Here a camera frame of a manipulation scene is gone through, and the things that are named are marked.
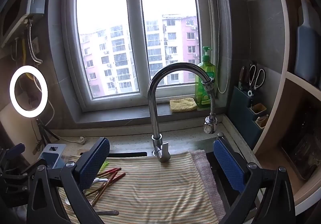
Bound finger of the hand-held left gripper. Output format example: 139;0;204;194
1;143;25;164
0;158;48;208

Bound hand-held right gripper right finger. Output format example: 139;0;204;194
213;137;296;224

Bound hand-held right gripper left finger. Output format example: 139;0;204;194
26;137;111;224

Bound blue plastic utensil basket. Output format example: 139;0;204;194
40;143;67;169

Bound black tripod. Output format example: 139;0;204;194
33;117;61;149

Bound flexible faucet sprayer head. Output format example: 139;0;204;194
202;79;218;135

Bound dark teal knife holder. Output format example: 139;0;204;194
228;86;269;148

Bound striped towel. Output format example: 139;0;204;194
59;151;218;224

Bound yellow sponge cloth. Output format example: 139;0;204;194
170;98;198;113

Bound dark tray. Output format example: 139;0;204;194
281;111;321;180

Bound chrome faucet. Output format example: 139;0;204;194
147;62;216;163

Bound green dish soap bottle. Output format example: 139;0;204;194
195;47;216;108

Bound white framed window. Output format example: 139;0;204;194
61;0;231;114

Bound dark blue bottle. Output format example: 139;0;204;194
294;0;320;84

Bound beige shelf unit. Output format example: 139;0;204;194
238;0;321;217

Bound white cable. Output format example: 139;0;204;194
33;74;54;127

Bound white ring light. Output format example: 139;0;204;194
9;65;49;119

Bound brown handled knife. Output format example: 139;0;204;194
238;66;249;90

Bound black handled scissors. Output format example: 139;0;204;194
247;64;266;96

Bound yellow hose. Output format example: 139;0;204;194
22;39;34;79

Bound metal flexible hose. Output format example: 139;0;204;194
27;20;43;64

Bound metal bead cord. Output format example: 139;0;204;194
215;0;230;94

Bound grey wall appliance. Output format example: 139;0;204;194
0;0;30;48

